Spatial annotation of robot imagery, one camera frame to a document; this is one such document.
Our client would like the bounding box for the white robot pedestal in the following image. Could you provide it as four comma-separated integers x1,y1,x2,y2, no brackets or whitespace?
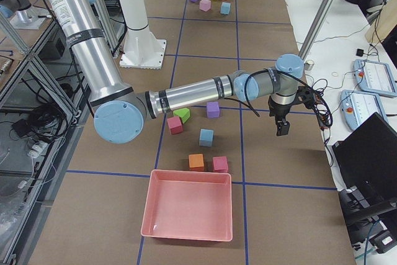
119,0,167,70

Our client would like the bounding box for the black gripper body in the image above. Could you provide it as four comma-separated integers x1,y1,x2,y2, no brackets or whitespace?
268,86,313,125

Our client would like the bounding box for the black laptop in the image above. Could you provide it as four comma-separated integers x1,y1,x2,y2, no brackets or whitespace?
332,112,396,198

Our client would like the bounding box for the pink tray bin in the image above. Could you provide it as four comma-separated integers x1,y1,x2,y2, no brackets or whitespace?
141,169,233,242

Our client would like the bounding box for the orange block near pink bin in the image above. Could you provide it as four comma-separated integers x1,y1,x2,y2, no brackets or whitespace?
189,153,205,171

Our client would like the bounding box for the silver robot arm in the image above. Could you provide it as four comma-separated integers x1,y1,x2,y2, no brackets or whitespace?
44,0,314,143

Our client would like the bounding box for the light blue foam block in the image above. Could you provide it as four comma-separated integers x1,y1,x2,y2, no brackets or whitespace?
220,2,231,15
199,128,214,147

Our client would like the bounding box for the upper teach pendant tablet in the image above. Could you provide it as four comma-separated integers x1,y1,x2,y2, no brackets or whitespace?
353,60,396,97

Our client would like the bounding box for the teach pendant tablet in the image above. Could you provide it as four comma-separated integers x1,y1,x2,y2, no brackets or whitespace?
353,60,396,97
341,89,388,131

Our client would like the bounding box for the light pink foam block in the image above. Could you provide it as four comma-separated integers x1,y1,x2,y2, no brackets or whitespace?
199,0,212,12

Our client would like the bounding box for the magenta block near pink bin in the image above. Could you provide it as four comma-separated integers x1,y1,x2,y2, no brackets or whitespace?
213,156,229,173

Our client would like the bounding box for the red-pink foam block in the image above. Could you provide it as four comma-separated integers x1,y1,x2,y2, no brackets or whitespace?
167,116,184,135

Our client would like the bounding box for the lower teach pendant tablet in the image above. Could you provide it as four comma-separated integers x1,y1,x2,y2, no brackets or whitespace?
341,89,388,131

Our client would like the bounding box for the aluminium frame post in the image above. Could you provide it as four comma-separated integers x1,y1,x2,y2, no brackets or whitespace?
298,0,334,61

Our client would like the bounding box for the green foam block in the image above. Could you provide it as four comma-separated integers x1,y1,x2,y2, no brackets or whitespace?
172,107,190,124

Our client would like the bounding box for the purple block right side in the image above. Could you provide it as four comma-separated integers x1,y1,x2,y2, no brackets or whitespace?
206,102,220,119

